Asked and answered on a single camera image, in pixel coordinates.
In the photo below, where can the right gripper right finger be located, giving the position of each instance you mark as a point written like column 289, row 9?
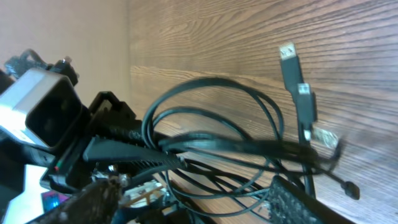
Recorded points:
column 290, row 205

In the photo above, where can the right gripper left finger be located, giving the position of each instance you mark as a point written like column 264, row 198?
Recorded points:
column 96, row 203

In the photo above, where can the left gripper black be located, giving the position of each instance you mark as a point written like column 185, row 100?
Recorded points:
column 107, row 119

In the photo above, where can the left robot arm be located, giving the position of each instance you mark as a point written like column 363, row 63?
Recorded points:
column 14, row 157

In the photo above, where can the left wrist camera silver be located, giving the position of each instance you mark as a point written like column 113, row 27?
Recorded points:
column 40, row 108

